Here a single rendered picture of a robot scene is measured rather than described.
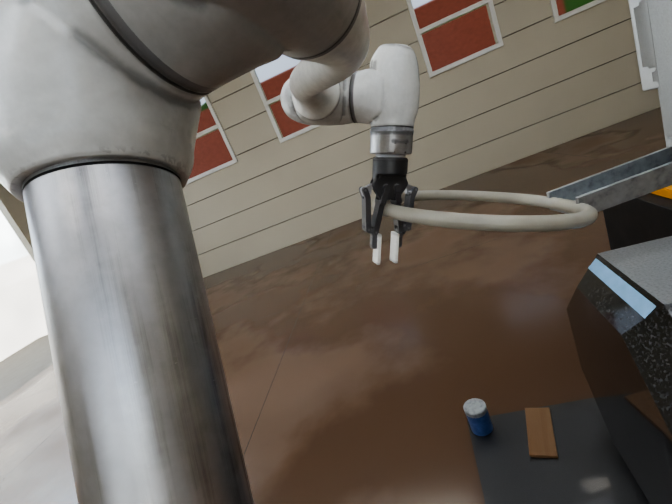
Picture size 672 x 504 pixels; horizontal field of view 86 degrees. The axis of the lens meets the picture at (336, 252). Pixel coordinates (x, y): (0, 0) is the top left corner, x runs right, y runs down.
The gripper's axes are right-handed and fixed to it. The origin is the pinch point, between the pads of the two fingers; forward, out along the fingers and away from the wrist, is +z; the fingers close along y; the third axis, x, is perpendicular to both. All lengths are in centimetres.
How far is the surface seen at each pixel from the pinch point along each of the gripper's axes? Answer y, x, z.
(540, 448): 82, 17, 93
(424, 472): 43, 39, 114
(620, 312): 62, -12, 18
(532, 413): 92, 32, 90
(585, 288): 70, 4, 18
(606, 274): 71, -1, 12
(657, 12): 65, -3, -54
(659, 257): 79, -8, 6
